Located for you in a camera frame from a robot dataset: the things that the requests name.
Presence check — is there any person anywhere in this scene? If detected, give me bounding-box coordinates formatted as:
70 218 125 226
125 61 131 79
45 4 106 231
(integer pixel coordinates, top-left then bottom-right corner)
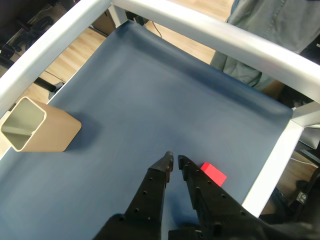
209 0 320 91

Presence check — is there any black stand foot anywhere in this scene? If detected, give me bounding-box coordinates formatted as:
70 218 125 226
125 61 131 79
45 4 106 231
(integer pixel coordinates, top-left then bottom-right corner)
34 75 66 100

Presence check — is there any beige square box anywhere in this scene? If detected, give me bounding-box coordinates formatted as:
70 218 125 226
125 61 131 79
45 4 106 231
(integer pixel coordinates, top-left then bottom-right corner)
0 96 83 153

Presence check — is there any white metal frame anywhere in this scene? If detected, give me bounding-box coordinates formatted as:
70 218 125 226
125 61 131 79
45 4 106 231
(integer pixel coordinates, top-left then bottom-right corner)
0 0 320 219

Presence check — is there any brown cardboard box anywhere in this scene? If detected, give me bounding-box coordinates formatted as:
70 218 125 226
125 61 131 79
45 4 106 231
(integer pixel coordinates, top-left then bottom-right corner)
259 79 286 101

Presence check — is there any black floor cable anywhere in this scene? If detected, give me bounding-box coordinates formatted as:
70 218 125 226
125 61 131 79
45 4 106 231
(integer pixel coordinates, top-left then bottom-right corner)
149 20 164 39

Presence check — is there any dark blue table mat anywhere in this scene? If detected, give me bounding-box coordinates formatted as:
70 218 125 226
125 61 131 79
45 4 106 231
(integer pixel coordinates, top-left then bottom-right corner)
0 19 294 240

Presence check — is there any black office chair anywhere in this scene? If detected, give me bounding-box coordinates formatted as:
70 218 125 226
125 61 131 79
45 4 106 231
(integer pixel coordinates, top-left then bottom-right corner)
0 0 81 66
271 163 320 224

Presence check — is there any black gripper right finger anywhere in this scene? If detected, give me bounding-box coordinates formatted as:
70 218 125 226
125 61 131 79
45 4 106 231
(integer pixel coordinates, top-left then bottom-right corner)
177 154 274 240

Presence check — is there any red cube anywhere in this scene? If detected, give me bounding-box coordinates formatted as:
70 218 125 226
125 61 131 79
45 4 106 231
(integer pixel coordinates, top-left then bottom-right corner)
200 161 228 188

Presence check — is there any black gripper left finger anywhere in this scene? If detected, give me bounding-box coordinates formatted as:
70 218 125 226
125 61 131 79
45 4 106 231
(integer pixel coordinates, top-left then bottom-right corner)
92 150 174 240

